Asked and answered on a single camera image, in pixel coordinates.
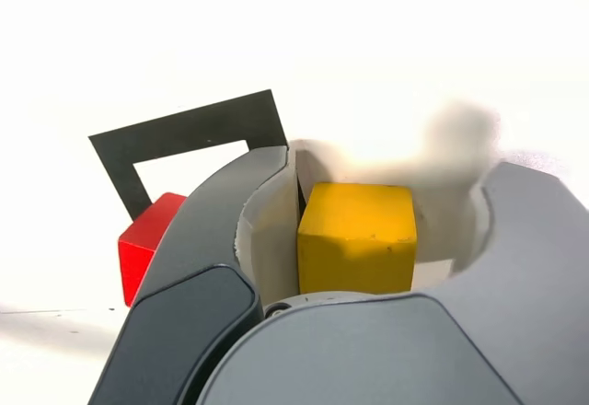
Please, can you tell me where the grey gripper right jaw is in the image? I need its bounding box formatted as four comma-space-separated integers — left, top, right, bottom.
192, 160, 589, 405

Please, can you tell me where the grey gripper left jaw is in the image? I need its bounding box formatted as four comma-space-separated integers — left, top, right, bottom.
89, 145, 307, 405

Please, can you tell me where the red cube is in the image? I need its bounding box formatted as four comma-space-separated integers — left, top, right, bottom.
118, 191, 188, 308

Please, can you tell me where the yellow cube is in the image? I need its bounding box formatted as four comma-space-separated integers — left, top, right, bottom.
296, 181, 418, 296

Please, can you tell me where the black tape square outline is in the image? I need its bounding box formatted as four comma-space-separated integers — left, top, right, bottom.
87, 89, 290, 223

